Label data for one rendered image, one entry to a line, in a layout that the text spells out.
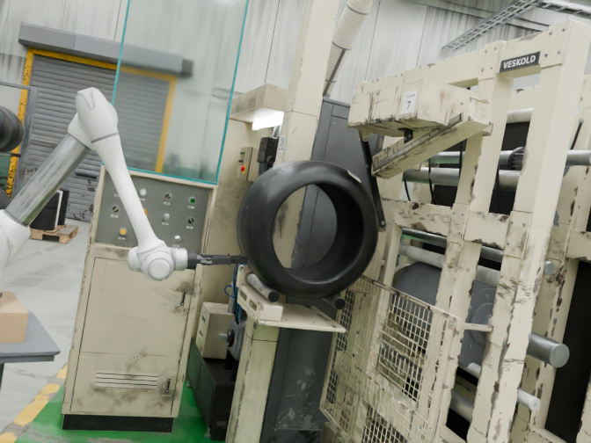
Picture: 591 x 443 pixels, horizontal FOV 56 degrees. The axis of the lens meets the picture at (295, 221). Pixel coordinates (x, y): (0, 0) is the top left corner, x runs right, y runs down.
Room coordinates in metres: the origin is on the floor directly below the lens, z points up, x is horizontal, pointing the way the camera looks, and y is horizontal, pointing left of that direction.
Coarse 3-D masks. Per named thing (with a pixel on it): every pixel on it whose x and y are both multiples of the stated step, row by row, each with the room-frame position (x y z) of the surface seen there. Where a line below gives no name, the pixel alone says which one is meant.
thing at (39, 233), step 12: (60, 192) 8.02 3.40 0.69; (48, 204) 7.79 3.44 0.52; (60, 204) 8.37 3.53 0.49; (36, 216) 7.76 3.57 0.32; (48, 216) 7.81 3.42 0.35; (60, 216) 8.58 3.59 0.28; (36, 228) 7.76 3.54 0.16; (48, 228) 7.84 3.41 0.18; (60, 228) 8.33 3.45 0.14; (72, 228) 8.57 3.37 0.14; (60, 240) 7.81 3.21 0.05
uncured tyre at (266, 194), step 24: (288, 168) 2.15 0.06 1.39; (312, 168) 2.15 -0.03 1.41; (336, 168) 2.19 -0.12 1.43; (264, 192) 2.11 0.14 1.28; (288, 192) 2.10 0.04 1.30; (336, 192) 2.46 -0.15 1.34; (360, 192) 2.21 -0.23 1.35; (240, 216) 2.23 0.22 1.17; (264, 216) 2.08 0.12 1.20; (336, 216) 2.49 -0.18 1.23; (360, 216) 2.42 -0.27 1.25; (240, 240) 2.22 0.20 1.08; (264, 240) 2.09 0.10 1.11; (336, 240) 2.48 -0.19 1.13; (360, 240) 2.41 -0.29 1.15; (264, 264) 2.10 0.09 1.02; (312, 264) 2.46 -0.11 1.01; (336, 264) 2.46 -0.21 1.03; (360, 264) 2.22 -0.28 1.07; (288, 288) 2.14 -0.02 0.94; (312, 288) 2.16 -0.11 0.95; (336, 288) 2.20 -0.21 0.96
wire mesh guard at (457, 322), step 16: (384, 288) 2.26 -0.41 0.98; (336, 320) 2.63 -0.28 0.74; (352, 320) 2.50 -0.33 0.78; (432, 320) 1.93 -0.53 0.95; (336, 336) 2.63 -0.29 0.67; (352, 336) 2.47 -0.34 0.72; (368, 336) 2.33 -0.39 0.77; (400, 336) 2.10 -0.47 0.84; (352, 352) 2.44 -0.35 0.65; (384, 352) 2.18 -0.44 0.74; (416, 352) 1.99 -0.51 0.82; (432, 352) 1.90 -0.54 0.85; (448, 352) 1.81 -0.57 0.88; (352, 368) 2.41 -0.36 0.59; (400, 368) 2.07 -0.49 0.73; (448, 368) 1.79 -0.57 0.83; (400, 384) 2.04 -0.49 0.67; (448, 384) 1.80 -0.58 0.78; (384, 400) 2.13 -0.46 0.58; (368, 416) 2.21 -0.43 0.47; (400, 432) 1.99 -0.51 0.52; (432, 432) 1.81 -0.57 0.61
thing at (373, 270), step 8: (384, 232) 2.59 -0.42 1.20; (384, 240) 2.59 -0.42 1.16; (376, 248) 2.58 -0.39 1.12; (376, 256) 2.58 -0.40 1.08; (376, 264) 2.58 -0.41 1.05; (368, 272) 2.57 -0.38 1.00; (376, 272) 2.59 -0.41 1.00; (360, 280) 2.56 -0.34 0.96; (352, 288) 2.55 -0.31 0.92; (360, 288) 2.56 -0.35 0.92; (368, 288) 2.58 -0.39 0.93
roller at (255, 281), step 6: (252, 276) 2.38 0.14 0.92; (252, 282) 2.33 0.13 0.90; (258, 282) 2.27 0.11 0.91; (264, 282) 2.26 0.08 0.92; (258, 288) 2.24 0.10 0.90; (264, 288) 2.18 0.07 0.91; (270, 288) 2.15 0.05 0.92; (264, 294) 2.16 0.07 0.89; (270, 294) 2.10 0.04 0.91; (276, 294) 2.11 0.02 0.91; (270, 300) 2.10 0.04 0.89; (276, 300) 2.11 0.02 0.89
